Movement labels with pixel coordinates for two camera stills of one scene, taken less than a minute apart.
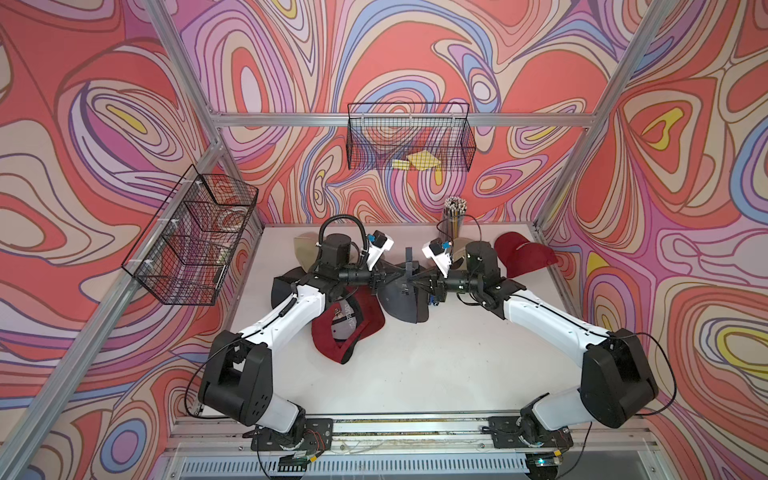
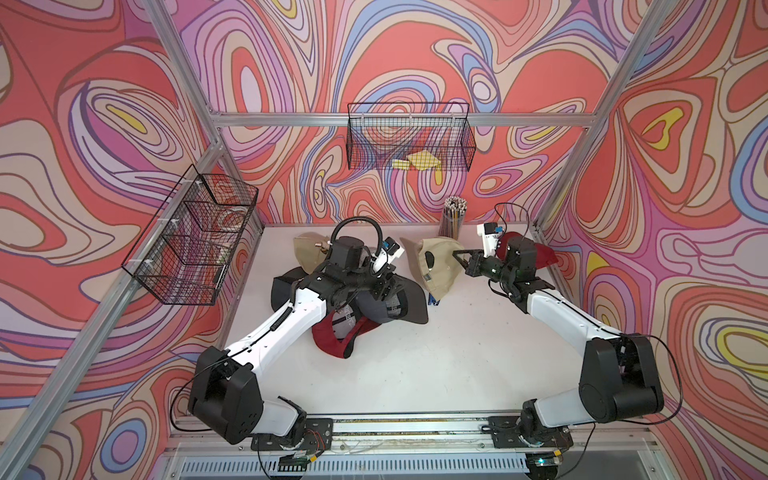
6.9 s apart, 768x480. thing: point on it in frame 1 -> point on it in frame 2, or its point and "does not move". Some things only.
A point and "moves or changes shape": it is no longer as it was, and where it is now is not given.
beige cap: [305, 245] does not move
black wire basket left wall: [187, 243] does not move
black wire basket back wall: [410, 136] does not move
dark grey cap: [405, 300] moves or changes shape
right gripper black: [424, 276] -> [473, 265]
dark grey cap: [281, 284] does not move
